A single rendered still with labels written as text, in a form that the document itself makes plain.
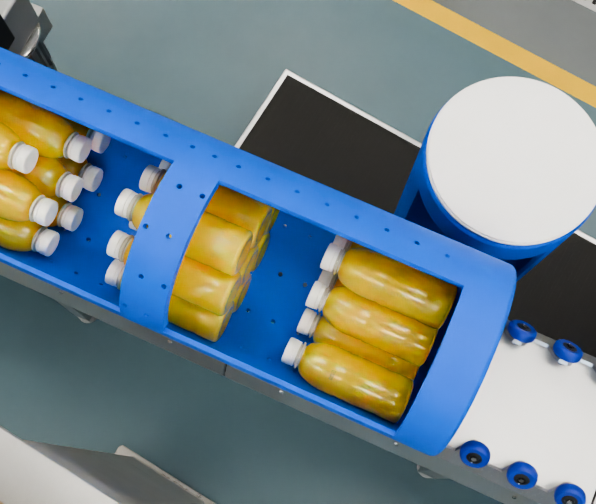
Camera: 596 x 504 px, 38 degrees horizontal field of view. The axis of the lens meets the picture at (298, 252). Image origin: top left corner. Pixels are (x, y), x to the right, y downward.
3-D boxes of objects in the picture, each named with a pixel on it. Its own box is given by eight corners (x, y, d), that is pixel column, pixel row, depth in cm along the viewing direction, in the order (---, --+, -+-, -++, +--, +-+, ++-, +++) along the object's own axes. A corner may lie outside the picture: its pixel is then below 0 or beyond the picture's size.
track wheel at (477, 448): (494, 457, 125) (495, 447, 126) (465, 444, 125) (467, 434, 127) (482, 475, 128) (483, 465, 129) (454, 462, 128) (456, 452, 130)
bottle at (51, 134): (-29, 73, 123) (78, 119, 121) (-9, 87, 129) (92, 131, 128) (-49, 116, 122) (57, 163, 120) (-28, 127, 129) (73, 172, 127)
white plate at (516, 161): (427, 71, 135) (426, 74, 136) (426, 239, 128) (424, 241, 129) (602, 80, 135) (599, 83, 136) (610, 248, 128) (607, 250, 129)
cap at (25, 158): (30, 140, 120) (41, 145, 120) (25, 165, 122) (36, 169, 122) (14, 147, 117) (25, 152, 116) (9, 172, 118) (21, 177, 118)
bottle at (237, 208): (266, 210, 117) (153, 161, 119) (249, 254, 119) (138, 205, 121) (277, 202, 124) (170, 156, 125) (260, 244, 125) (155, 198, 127)
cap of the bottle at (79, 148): (75, 131, 122) (86, 135, 122) (84, 137, 126) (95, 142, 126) (64, 155, 122) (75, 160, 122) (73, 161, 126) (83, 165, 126)
